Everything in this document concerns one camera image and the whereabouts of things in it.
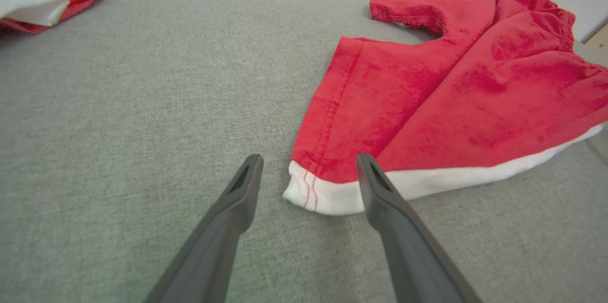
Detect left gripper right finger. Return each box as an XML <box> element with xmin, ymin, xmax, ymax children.
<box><xmin>356</xmin><ymin>152</ymin><xmax>483</xmax><ymax>303</ymax></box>

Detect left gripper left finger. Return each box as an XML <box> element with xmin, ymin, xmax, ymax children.
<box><xmin>145</xmin><ymin>153</ymin><xmax>264</xmax><ymax>303</ymax></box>

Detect red white-trimmed shorts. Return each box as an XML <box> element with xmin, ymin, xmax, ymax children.
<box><xmin>283</xmin><ymin>0</ymin><xmax>608</xmax><ymax>216</ymax></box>

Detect red white basketball jersey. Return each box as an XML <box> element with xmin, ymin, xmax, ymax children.
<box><xmin>0</xmin><ymin>0</ymin><xmax>106</xmax><ymax>35</ymax></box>

